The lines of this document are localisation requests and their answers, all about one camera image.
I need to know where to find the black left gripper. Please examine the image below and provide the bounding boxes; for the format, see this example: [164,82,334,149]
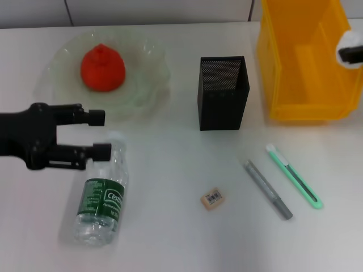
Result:
[0,102,112,171]

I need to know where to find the white garlic bulb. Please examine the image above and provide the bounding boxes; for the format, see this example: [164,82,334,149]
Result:
[336,29,362,67]

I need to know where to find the red tomato toy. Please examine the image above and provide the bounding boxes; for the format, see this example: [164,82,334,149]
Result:
[80,44,126,93]

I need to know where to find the clear water bottle green label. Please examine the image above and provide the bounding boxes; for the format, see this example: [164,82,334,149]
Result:
[73,130,130,248]

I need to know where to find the beige eraser with barcode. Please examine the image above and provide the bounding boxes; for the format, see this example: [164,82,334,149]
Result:
[200,186,226,211]

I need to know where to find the green utility knife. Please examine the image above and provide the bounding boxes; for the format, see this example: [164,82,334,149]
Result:
[265,143,324,210]

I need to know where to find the grey marker pen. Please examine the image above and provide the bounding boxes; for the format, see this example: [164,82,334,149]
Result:
[244,159,294,220]

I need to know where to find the green glass fruit plate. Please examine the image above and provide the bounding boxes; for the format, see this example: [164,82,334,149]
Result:
[35,30,172,120]

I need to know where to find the black mesh pen holder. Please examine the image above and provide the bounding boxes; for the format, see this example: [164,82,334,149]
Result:
[197,56,251,131]

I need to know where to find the yellow plastic bin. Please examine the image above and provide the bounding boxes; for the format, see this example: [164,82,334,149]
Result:
[256,0,363,123]

